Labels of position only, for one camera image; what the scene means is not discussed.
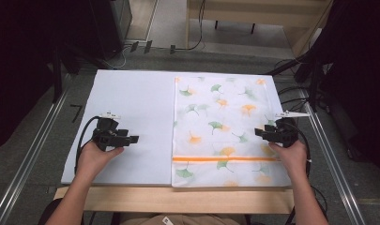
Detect person's right hand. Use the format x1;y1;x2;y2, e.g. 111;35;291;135
267;140;309;183

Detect white board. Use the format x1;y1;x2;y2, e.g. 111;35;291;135
60;68;294;188

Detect metal floor rail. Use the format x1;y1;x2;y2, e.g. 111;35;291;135
0;87;70;225
297;88;368;225

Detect wooden table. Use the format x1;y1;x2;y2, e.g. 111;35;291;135
53;185;296;216

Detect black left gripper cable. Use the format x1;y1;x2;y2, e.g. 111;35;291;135
73;115;101;175

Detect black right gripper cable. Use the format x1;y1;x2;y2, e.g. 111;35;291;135
284;122;328;225

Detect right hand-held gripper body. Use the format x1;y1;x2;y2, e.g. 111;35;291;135
264;110;312;149

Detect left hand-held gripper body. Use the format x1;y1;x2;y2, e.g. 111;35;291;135
91;111;131;153

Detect black hanging cable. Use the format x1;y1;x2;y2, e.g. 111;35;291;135
174;0;207;53

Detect light wooden bench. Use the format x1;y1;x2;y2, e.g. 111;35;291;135
185;0;333;58

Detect black metal stand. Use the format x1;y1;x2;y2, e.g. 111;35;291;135
266;52;325;113

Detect white leaf print pillowcase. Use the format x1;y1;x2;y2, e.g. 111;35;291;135
171;75;293;188

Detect person's beige trousers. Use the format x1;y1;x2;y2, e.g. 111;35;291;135
119;213;251;225

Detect person's left hand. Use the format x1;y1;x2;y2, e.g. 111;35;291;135
75;141;126;186

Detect black floor cable bundle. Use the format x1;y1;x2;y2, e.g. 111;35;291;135
274;58;312;114

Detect dark curtain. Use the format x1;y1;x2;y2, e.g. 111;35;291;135
0;0;57;154
312;0;380;179

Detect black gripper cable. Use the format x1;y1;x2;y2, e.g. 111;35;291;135
73;115;101;175
284;122;328;225

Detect dark cabinet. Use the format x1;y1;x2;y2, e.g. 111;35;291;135
53;0;133;62

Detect white floor cable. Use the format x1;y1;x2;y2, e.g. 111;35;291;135
102;45;131;70

